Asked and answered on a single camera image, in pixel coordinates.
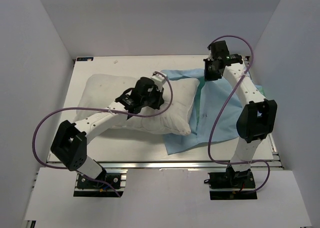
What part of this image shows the blue green satin pillowcase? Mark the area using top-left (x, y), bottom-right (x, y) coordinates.
top-left (159, 68), bottom-right (266, 155)

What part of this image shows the white pillow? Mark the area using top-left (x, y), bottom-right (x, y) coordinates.
top-left (72, 74), bottom-right (201, 136)

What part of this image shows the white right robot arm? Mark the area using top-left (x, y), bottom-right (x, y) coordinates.
top-left (204, 41), bottom-right (278, 187)

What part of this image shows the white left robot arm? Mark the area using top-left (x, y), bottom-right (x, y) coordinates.
top-left (50, 72), bottom-right (168, 187)

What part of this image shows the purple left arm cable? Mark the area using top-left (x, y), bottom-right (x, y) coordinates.
top-left (31, 71), bottom-right (175, 197)

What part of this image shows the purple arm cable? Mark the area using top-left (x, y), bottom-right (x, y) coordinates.
top-left (31, 71), bottom-right (175, 197)
top-left (206, 35), bottom-right (271, 195)

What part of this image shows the aluminium front table rail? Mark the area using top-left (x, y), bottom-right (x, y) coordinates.
top-left (49, 160), bottom-right (283, 169)

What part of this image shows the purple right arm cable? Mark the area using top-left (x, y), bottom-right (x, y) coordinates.
top-left (206, 35), bottom-right (271, 195)

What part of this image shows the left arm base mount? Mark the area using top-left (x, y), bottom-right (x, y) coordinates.
top-left (73, 171), bottom-right (126, 198)

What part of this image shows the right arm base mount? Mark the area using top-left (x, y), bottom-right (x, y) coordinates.
top-left (203, 166), bottom-right (258, 200)

